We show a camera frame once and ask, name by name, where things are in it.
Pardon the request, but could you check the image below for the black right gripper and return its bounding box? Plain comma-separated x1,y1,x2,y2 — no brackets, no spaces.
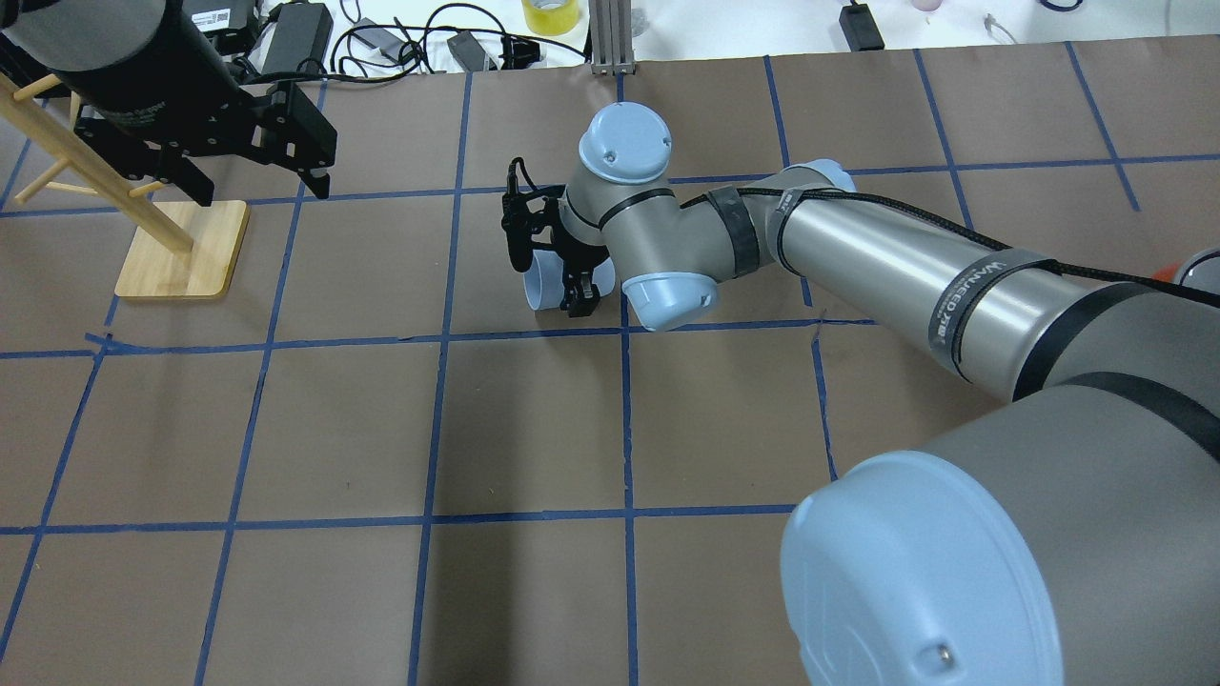
550,220,610,319

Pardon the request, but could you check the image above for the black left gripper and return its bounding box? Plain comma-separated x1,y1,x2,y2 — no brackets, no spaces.
71,20,336,208

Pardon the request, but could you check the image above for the light blue cup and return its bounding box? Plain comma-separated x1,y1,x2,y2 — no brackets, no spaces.
522,251,619,312

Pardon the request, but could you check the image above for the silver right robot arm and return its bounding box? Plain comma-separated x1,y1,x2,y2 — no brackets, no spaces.
558,103,1219,685

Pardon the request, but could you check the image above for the wooden cup rack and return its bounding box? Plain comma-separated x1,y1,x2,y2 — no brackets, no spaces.
0,71,251,301

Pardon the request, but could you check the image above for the yellow tape roll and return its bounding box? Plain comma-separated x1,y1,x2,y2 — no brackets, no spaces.
521,0,580,35

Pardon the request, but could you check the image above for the black power adapter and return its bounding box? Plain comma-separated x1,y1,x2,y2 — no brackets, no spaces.
838,1,885,52

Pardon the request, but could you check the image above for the orange can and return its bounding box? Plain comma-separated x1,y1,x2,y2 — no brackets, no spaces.
1153,247,1220,295

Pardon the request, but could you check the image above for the aluminium frame post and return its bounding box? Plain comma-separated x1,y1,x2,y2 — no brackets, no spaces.
587,0,637,74

